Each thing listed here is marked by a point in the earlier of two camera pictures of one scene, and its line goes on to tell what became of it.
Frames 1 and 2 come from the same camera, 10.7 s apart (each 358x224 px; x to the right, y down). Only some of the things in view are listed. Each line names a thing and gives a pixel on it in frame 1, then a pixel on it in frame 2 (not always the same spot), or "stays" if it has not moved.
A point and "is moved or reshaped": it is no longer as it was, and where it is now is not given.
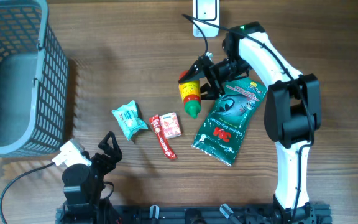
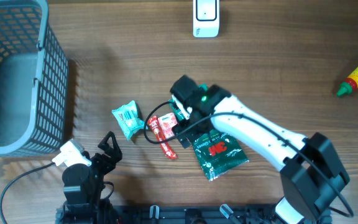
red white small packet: [171, 126] stays
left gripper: [115, 152] stays
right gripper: [201, 69] → [186, 125]
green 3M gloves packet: [224, 126] is moved or reshaped
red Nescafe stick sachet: [156, 122] stays
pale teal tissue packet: [127, 115] stays
